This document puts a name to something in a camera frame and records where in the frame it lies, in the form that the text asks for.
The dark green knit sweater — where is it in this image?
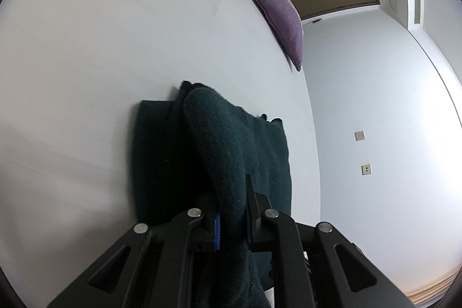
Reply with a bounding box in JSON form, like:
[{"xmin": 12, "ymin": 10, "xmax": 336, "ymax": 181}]
[{"xmin": 131, "ymin": 81, "xmax": 292, "ymax": 307}]

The white bed mattress sheet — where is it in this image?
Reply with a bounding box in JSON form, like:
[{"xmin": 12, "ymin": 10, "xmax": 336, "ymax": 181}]
[{"xmin": 1, "ymin": 0, "xmax": 320, "ymax": 307}]

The purple cushion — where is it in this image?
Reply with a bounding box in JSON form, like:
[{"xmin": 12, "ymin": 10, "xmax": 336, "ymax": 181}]
[{"xmin": 253, "ymin": 0, "xmax": 304, "ymax": 72}]

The lower beige wall socket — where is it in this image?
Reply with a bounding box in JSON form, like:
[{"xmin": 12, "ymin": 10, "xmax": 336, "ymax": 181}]
[{"xmin": 361, "ymin": 164, "xmax": 371, "ymax": 175}]

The beige wall socket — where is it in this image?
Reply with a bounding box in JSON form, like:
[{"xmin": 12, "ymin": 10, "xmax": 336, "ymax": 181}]
[
  {"xmin": 361, "ymin": 164, "xmax": 371, "ymax": 175},
  {"xmin": 355, "ymin": 130, "xmax": 365, "ymax": 141}
]

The upper beige wall socket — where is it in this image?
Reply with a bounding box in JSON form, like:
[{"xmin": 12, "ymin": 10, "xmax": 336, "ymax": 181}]
[{"xmin": 355, "ymin": 130, "xmax": 365, "ymax": 141}]

